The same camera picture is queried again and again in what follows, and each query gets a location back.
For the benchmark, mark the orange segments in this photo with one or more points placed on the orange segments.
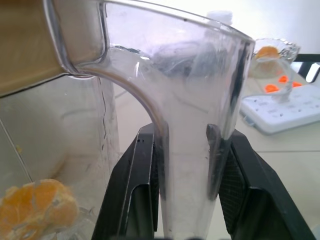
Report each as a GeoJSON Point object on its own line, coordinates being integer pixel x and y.
{"type": "Point", "coordinates": [37, 207]}

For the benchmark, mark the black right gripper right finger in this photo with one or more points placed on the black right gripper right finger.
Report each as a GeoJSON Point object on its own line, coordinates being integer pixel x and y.
{"type": "Point", "coordinates": [260, 200]}

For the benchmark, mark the clear glass dish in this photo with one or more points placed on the clear glass dish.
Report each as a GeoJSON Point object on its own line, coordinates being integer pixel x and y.
{"type": "Point", "coordinates": [290, 48]}

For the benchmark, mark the white power strip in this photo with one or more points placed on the white power strip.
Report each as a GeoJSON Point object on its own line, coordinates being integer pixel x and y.
{"type": "Point", "coordinates": [287, 112]}

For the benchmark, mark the black rectangular frame piece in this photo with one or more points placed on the black rectangular frame piece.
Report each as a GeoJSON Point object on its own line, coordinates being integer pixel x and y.
{"type": "Point", "coordinates": [300, 66]}

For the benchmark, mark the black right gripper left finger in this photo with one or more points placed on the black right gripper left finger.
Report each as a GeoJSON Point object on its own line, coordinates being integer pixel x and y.
{"type": "Point", "coordinates": [130, 180]}

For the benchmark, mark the clear plastic blender jar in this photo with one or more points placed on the clear plastic blender jar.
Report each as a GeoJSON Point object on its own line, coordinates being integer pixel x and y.
{"type": "Point", "coordinates": [187, 112]}

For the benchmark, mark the orange piece in glass dish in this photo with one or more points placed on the orange piece in glass dish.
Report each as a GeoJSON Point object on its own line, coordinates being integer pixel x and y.
{"type": "Point", "coordinates": [267, 52]}

